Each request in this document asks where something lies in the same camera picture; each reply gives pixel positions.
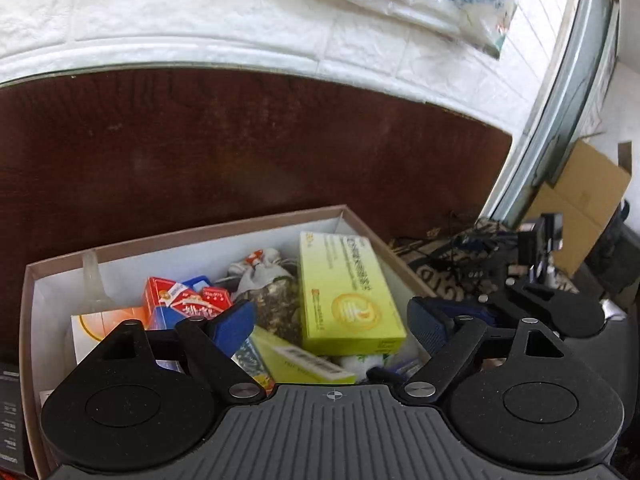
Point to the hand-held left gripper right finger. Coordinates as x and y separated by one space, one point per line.
427 325

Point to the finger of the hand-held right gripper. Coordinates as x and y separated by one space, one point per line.
487 310

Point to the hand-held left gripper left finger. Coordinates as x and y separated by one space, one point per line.
232 322

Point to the printed foil sachet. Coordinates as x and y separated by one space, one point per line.
250 365

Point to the small red blue box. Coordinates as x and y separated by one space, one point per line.
160 300

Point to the large yellow-green medicine box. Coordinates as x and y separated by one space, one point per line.
345 300

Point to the brown cardboard box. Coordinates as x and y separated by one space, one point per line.
150 255

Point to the orange white medicine box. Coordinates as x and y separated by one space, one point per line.
100 325

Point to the white floral pouch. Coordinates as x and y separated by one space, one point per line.
365 361

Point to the small yellow-green medicine box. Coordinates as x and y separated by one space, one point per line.
295 360

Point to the black power adapter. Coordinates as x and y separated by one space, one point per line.
540 245

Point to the flattened cardboard box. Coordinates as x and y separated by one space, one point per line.
585 195

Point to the dark wooden board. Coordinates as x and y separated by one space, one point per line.
200 150

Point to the black box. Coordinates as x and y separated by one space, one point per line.
10 410

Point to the grey metal door frame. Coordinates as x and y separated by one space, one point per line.
565 85

